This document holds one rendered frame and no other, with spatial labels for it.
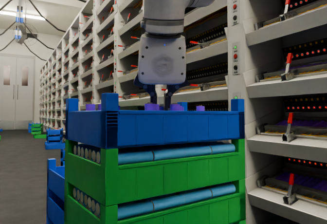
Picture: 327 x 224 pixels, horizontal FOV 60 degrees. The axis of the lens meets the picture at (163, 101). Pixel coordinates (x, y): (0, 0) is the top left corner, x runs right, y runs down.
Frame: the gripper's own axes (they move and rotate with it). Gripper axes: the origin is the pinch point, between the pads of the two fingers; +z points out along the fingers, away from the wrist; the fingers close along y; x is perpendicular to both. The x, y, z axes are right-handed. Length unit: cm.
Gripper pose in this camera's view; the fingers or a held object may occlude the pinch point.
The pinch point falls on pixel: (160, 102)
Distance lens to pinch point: 64.3
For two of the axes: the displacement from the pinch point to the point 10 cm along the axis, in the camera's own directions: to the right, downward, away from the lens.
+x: -0.8, -3.8, 9.2
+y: 10.0, 0.0, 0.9
